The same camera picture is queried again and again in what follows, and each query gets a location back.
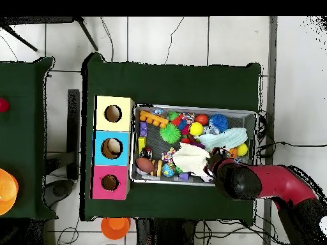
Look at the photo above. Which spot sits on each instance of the cream waffle cloth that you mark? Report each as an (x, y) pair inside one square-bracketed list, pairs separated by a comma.
[(190, 158)]

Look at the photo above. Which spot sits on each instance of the mint green cloth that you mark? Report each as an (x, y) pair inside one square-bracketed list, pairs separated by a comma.
[(224, 139)]

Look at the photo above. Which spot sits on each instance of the wooden three-hole box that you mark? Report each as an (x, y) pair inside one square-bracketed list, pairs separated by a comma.
[(125, 158)]

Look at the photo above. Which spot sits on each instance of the shallow clear mesh bin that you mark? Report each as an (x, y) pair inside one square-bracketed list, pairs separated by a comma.
[(178, 182)]

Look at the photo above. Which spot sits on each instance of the green spiky ball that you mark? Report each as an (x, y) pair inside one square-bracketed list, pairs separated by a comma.
[(170, 133)]

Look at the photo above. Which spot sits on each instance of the smooth yellow ball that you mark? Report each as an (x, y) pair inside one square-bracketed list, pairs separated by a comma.
[(196, 129)]

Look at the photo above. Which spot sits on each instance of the globe print ball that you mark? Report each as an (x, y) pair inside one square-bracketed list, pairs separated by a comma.
[(168, 170)]

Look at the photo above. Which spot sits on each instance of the brown football toy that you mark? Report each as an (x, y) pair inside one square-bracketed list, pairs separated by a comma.
[(145, 165)]

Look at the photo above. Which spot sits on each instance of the orange red ball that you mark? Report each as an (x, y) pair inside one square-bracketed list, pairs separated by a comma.
[(202, 119)]

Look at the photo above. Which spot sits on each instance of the dark green table cloth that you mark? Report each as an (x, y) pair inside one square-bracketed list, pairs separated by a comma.
[(166, 84), (23, 84)]

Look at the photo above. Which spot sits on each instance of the blue spiky ball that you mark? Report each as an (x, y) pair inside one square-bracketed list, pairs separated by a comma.
[(218, 122)]

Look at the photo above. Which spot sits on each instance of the orange basketball toy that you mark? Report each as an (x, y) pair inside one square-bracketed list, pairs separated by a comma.
[(233, 152)]

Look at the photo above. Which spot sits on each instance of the yellow tennis ball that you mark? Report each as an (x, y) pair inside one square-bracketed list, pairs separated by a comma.
[(242, 149)]

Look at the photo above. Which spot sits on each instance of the black upright stand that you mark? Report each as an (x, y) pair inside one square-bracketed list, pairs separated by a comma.
[(73, 127)]

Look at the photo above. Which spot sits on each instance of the black tripod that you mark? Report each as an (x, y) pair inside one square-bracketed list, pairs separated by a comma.
[(86, 34)]

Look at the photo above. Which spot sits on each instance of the red plastic cup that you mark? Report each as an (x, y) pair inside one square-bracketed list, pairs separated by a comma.
[(3, 105)]

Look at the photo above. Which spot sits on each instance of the large orange plastic cup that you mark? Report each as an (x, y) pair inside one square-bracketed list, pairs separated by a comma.
[(7, 191)]

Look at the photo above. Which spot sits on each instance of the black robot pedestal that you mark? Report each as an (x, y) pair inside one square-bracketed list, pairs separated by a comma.
[(163, 234)]

